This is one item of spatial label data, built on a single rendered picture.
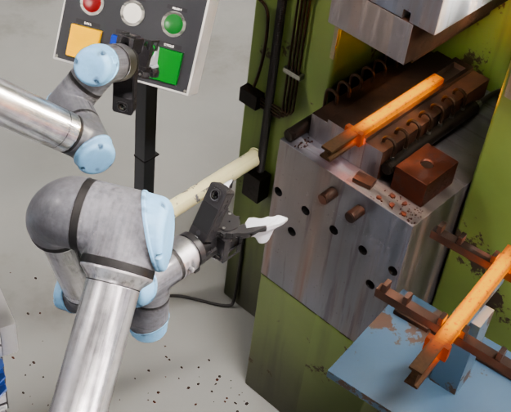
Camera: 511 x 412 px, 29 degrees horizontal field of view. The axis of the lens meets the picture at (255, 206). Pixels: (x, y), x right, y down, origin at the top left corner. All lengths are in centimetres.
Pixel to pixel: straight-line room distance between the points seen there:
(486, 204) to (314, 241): 41
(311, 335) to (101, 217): 115
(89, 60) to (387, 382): 86
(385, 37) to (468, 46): 55
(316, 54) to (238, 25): 195
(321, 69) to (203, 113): 147
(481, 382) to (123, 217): 92
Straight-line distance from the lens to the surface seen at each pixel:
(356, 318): 242
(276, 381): 282
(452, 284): 246
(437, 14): 195
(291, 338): 265
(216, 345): 303
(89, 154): 182
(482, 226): 231
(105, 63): 188
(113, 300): 153
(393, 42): 204
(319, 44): 238
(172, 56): 231
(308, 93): 246
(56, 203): 156
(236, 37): 426
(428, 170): 218
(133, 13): 234
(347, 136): 217
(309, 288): 248
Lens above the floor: 235
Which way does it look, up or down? 43 degrees down
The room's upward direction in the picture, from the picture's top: 7 degrees clockwise
